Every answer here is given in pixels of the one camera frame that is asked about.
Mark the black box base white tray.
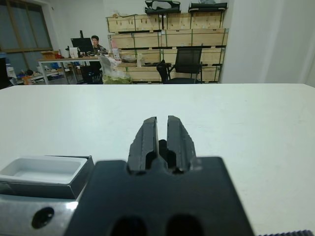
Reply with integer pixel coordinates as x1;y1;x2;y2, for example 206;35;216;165
0;155;95;200

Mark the brown cardboard box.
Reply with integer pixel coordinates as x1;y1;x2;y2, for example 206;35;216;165
40;50;60;59

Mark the black carrying bag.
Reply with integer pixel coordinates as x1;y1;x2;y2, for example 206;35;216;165
144;0;182;15
188;0;228;13

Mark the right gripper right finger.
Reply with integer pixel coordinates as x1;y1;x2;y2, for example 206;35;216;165
166;115;198;174

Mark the black mesh office chair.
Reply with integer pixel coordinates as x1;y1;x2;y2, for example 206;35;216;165
163;47;204;85

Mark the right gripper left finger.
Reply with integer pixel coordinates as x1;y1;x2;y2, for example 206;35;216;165
126;116;158;176

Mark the white framed wooden desk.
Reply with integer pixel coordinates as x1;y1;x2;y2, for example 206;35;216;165
37;57;104;85

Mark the dark haired seated person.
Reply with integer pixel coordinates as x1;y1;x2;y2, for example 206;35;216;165
90;35;109;56

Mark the wood framed window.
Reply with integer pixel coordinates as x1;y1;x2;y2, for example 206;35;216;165
0;0;54;72

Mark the black solid office chair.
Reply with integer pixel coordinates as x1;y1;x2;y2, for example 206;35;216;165
0;58;12;89

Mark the black computer monitor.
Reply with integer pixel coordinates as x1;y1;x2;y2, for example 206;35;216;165
70;30;94;54

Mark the yellow green plastic bag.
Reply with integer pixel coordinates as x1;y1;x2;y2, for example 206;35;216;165
99;56;133;85

